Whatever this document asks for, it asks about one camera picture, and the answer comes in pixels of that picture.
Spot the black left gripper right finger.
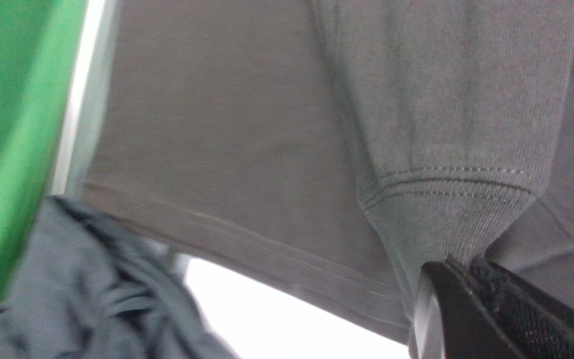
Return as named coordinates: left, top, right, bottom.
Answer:
left=447, top=258, right=574, bottom=359

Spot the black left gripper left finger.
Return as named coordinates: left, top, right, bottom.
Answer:
left=412, top=262, right=525, bottom=359

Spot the gray long-sleeved shirt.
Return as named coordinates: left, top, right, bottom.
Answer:
left=83, top=0, right=574, bottom=343

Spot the dark teal shirt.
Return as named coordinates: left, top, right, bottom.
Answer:
left=0, top=197, right=235, bottom=359

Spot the green backdrop cloth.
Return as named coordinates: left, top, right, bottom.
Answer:
left=0, top=0, right=87, bottom=298

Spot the metal table cable tray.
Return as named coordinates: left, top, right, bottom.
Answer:
left=50, top=0, right=125, bottom=198

